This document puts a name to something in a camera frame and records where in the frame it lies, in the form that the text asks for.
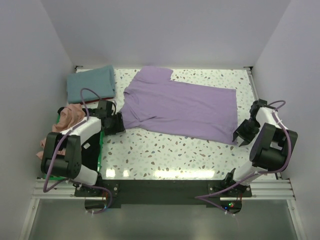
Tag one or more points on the purple t-shirt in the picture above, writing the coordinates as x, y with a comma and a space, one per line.
155, 102

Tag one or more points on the aluminium frame rail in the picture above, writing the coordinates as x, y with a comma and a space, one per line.
260, 189

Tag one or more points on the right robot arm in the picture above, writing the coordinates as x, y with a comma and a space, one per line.
273, 145

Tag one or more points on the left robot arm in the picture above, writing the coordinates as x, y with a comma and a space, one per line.
75, 153

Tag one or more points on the green plastic bin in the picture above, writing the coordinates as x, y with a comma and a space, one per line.
101, 152

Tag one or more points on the black t-shirt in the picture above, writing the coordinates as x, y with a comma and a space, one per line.
90, 152

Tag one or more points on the folded dark red t-shirt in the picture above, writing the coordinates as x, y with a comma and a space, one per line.
96, 100

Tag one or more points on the folded blue t-shirt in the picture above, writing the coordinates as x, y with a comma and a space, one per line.
100, 80

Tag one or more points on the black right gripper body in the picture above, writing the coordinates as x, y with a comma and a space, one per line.
247, 130

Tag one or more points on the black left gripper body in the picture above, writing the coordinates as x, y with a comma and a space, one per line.
115, 123

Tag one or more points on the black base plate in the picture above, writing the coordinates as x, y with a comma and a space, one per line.
149, 192

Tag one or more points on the pink crumpled t-shirt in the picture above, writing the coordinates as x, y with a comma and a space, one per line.
69, 116

